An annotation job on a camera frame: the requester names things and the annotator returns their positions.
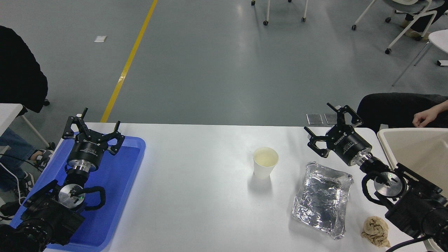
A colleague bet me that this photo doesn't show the crumpled tan paper ball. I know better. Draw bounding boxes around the crumpled tan paper ball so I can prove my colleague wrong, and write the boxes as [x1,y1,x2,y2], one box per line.
[361,216,391,248]

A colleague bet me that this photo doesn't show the white office chair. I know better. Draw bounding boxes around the white office chair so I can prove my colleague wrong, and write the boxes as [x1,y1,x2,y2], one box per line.
[352,0,448,55]

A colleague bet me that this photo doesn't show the round white table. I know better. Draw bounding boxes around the round white table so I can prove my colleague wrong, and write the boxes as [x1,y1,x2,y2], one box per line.
[392,29,448,86]

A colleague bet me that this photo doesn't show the person's hand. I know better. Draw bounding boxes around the person's hand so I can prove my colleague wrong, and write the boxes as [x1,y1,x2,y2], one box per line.
[412,108,436,128]

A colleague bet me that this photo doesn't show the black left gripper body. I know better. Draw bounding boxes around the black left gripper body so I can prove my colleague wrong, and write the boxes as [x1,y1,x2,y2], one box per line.
[67,134,107,166]

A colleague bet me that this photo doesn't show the person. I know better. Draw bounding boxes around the person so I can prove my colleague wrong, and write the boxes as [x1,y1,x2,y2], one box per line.
[356,93,448,134]
[401,2,448,42]
[0,25,55,219]

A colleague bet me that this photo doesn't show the crumpled silver foil tray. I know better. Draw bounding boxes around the crumpled silver foil tray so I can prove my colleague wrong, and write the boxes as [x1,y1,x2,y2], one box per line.
[292,161,354,240]

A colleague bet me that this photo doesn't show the white cable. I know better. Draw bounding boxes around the white cable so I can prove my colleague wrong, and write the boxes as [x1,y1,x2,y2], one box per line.
[0,162,22,205]

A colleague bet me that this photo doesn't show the white paper cup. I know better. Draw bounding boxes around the white paper cup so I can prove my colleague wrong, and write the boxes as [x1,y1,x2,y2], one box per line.
[253,147,279,180]

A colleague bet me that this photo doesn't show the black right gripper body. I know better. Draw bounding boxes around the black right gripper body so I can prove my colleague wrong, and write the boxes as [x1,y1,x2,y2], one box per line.
[325,125,372,166]

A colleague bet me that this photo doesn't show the large pale plastic bin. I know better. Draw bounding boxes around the large pale plastic bin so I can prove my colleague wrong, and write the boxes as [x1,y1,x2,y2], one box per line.
[377,128,448,252]

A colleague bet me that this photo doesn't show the small white side table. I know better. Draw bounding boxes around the small white side table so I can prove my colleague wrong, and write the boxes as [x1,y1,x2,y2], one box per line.
[0,104,53,149]

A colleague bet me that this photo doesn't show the blue plastic tray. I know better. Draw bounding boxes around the blue plastic tray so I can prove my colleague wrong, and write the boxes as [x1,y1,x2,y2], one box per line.
[9,132,146,252]

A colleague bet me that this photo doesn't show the white rolling stand legs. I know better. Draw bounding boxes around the white rolling stand legs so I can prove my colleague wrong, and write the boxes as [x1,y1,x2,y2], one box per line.
[251,0,308,26]

